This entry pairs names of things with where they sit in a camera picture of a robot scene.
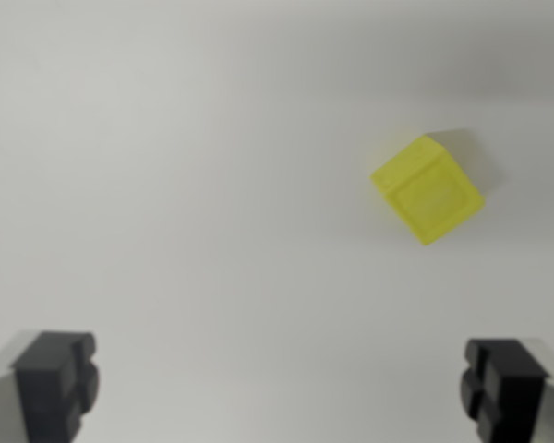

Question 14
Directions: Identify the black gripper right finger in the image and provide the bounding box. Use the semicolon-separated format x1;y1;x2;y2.
458;336;554;443

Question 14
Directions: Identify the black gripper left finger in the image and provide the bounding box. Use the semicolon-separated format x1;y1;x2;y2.
0;329;101;443

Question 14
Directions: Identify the yellow cube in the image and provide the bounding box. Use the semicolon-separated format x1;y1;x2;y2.
369;133;486;246

